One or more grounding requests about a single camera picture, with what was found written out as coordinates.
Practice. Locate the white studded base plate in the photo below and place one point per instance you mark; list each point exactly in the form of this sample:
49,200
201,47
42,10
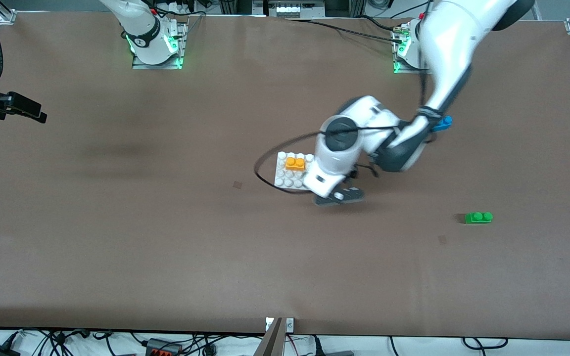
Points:
285,180

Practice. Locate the yellow two-stud block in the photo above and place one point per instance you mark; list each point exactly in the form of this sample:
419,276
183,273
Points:
295,164

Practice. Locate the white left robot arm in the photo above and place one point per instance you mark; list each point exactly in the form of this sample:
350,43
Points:
443,49

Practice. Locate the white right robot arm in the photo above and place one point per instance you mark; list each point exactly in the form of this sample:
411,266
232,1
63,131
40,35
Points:
146,34

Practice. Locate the blue three-stud block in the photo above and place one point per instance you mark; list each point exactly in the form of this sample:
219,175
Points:
445,123

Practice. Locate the green two-stud block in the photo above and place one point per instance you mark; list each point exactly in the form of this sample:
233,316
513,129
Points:
478,218

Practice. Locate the black box with orange buttons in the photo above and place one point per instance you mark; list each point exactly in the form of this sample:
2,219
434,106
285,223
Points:
164,348

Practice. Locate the white power strip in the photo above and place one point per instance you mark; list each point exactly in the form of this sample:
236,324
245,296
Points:
290,9

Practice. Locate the white clamp bracket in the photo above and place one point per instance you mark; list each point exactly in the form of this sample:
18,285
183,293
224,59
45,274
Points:
290,324
269,324

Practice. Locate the grey wedge-shaped post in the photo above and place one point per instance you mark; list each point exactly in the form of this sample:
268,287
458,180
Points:
272,343

